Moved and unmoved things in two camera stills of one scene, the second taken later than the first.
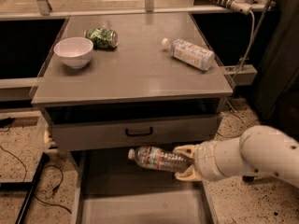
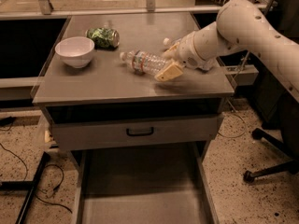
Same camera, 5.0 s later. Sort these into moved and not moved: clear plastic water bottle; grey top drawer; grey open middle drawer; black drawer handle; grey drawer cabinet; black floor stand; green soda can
Moved: clear plastic water bottle
Not moved: grey drawer cabinet; black floor stand; green soda can; grey top drawer; black drawer handle; grey open middle drawer
